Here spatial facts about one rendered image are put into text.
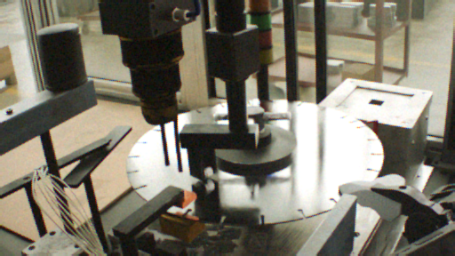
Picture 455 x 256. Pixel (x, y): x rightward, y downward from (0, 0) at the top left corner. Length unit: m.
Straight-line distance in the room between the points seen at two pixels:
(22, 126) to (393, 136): 0.57
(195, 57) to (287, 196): 0.73
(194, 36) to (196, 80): 0.11
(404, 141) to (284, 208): 0.36
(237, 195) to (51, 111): 0.26
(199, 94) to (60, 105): 0.66
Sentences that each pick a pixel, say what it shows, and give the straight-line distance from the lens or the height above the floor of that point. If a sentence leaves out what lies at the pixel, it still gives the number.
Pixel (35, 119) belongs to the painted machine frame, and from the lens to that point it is 0.64.
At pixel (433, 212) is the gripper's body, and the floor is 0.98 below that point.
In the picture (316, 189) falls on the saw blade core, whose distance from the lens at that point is 0.56.
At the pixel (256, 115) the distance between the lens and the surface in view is 0.62.
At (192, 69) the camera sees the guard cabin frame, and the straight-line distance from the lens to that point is 1.25.
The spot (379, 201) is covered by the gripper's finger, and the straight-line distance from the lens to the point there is 0.51.
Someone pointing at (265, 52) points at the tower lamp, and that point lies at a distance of 0.90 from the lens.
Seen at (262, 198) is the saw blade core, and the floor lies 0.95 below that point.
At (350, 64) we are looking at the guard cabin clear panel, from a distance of 1.07.
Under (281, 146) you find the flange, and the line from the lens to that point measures 0.63.
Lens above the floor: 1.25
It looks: 25 degrees down
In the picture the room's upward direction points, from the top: 4 degrees counter-clockwise
